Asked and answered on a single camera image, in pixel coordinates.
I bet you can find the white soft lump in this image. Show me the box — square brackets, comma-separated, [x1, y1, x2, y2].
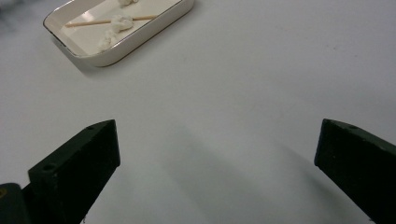
[96, 30, 119, 52]
[110, 14, 134, 34]

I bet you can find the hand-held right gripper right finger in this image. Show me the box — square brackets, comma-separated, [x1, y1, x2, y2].
[314, 118, 396, 224]

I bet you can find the thin wooden skewer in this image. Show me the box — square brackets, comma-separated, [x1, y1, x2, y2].
[64, 15, 158, 28]

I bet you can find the white rectangular tray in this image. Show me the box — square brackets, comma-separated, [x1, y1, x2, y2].
[42, 0, 195, 68]

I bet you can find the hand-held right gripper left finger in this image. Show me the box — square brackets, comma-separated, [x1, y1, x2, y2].
[21, 119, 121, 224]

